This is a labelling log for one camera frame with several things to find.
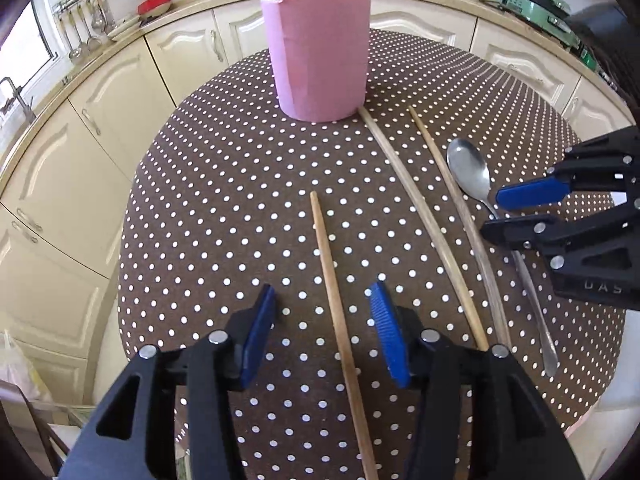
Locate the green electric cooker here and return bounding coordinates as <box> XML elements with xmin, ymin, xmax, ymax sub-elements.
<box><xmin>502</xmin><ymin>0</ymin><xmax>573</xmax><ymax>43</ymax></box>

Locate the red pot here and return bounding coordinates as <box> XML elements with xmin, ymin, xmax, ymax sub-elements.
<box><xmin>137</xmin><ymin>0</ymin><xmax>174</xmax><ymax>17</ymax></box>

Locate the kitchen window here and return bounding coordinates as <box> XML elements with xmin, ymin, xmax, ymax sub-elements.
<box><xmin>0</xmin><ymin>0</ymin><xmax>53</xmax><ymax>91</ymax></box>

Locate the translucent plastic bag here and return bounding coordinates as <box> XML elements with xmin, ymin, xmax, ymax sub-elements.
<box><xmin>0</xmin><ymin>330</ymin><xmax>51</xmax><ymax>406</ymax></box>

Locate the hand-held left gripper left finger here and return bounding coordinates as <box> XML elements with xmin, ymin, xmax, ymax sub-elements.
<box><xmin>59</xmin><ymin>284</ymin><xmax>277</xmax><ymax>480</ymax></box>

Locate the pink utensil cup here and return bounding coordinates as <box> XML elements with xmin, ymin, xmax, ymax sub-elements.
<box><xmin>260</xmin><ymin>0</ymin><xmax>372</xmax><ymax>123</ymax></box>

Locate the hanging metal ladle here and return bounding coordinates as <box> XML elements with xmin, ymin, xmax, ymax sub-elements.
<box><xmin>59</xmin><ymin>15</ymin><xmax>83</xmax><ymax>63</ymax></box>

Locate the grey kitchen faucet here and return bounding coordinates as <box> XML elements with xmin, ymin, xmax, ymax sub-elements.
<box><xmin>0</xmin><ymin>76</ymin><xmax>31</xmax><ymax>116</ymax></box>

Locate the stack of white bowls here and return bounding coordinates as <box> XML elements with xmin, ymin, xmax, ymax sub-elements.
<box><xmin>106</xmin><ymin>15</ymin><xmax>143</xmax><ymax>41</ymax></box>

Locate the long wooden chopstick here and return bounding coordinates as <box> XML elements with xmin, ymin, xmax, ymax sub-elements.
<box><xmin>407</xmin><ymin>105</ymin><xmax>512</xmax><ymax>350</ymax></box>
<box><xmin>359</xmin><ymin>106</ymin><xmax>490</xmax><ymax>352</ymax></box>

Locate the brown polka dot tablecloth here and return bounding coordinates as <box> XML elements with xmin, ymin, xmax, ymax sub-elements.
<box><xmin>117</xmin><ymin>27</ymin><xmax>628</xmax><ymax>480</ymax></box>

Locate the dark glass bottle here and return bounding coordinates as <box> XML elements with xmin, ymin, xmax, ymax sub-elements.
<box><xmin>574</xmin><ymin>35</ymin><xmax>600</xmax><ymax>72</ymax></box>

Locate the hanging metal spatula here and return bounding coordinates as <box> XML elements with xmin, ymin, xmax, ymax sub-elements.
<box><xmin>75</xmin><ymin>7</ymin><xmax>101</xmax><ymax>53</ymax></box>

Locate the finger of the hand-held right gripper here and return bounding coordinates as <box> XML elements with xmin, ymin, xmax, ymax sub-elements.
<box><xmin>480</xmin><ymin>204</ymin><xmax>640</xmax><ymax>277</ymax></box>
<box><xmin>494</xmin><ymin>126</ymin><xmax>640</xmax><ymax>211</ymax></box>

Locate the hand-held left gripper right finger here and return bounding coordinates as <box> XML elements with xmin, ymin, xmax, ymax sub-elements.
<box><xmin>369</xmin><ymin>281</ymin><xmax>586</xmax><ymax>480</ymax></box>

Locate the stainless steel spoon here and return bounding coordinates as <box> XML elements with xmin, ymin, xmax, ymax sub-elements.
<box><xmin>446</xmin><ymin>138</ymin><xmax>559</xmax><ymax>377</ymax></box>

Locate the hanging metal skimmer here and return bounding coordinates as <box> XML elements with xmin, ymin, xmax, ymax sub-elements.
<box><xmin>90</xmin><ymin>0</ymin><xmax>115</xmax><ymax>32</ymax></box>

